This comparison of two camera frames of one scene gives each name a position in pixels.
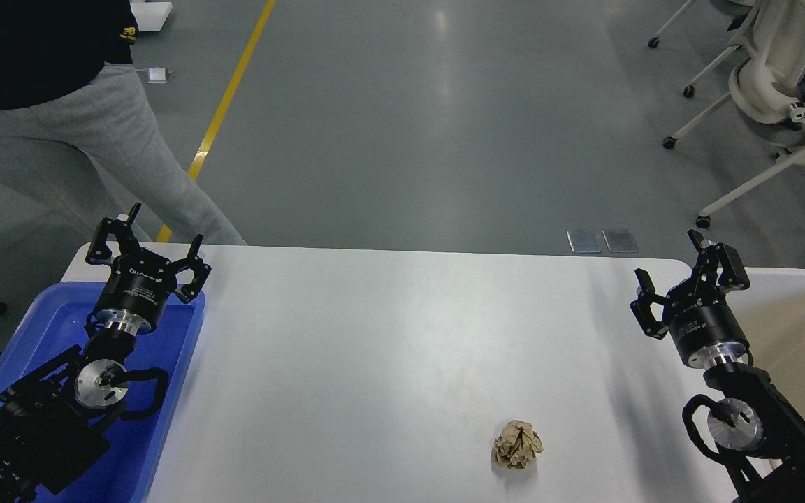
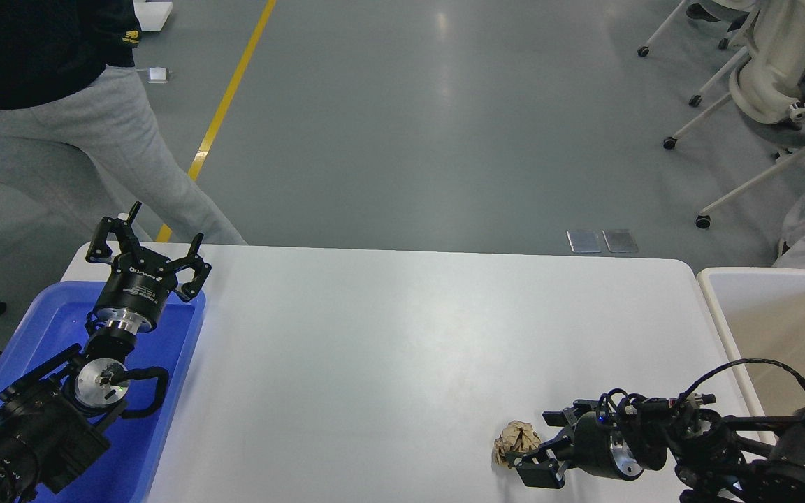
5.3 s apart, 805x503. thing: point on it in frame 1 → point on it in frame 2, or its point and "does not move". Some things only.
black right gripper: [707, 332] → [628, 443]
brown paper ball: [517, 446] does not move
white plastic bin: [797, 325] does not move
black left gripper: [140, 281] does not move
